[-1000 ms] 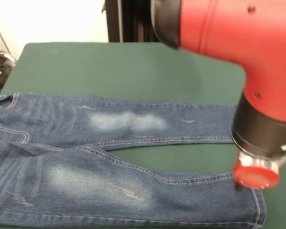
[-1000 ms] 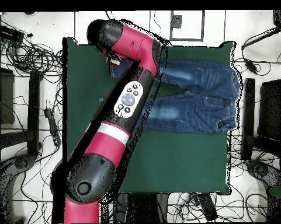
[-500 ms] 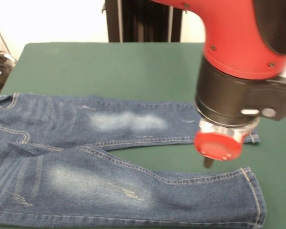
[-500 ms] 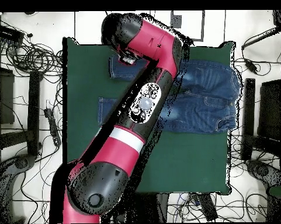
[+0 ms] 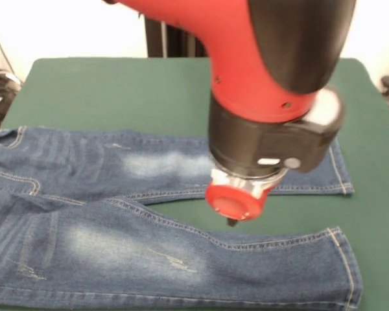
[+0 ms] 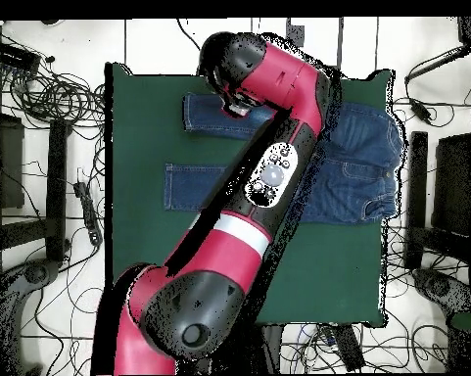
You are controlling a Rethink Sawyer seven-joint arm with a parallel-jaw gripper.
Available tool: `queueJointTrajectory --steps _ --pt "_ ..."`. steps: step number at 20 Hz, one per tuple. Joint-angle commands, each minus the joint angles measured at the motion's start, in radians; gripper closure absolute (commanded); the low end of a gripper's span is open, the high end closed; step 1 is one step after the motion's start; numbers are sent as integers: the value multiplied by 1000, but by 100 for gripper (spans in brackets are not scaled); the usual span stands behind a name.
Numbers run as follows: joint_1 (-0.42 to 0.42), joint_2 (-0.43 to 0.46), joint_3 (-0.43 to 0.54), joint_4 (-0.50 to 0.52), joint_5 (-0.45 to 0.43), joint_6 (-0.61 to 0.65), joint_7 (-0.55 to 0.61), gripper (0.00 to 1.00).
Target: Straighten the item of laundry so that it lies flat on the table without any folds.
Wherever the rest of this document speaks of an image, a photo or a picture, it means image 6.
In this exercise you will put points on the grey rectangular frame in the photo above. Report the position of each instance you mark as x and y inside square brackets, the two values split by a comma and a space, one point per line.
[340, 43]

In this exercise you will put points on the black stand beam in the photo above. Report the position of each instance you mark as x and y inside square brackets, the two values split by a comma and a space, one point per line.
[56, 188]
[417, 188]

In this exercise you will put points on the black power adapter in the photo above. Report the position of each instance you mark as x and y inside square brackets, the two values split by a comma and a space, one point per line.
[420, 111]

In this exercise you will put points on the long black power strip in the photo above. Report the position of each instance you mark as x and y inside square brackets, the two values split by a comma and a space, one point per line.
[348, 348]

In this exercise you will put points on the small dark oval object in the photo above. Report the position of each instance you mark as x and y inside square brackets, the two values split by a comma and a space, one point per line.
[49, 21]

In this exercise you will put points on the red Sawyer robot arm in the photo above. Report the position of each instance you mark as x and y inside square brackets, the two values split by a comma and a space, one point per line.
[227, 254]

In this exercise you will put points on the small grey box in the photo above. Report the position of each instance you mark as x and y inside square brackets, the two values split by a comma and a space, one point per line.
[297, 33]

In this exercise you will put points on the dark flat panel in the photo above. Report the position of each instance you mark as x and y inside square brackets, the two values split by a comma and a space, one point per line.
[9, 164]
[454, 184]

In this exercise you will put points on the dark green table cloth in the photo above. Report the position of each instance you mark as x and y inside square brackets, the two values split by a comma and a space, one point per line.
[141, 156]

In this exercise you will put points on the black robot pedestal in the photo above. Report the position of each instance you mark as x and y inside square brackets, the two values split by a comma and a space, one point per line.
[266, 348]

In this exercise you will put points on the blue denim jeans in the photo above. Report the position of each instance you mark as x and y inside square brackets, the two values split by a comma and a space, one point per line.
[356, 176]

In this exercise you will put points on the black electronics box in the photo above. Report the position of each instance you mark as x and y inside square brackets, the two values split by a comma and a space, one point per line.
[13, 56]

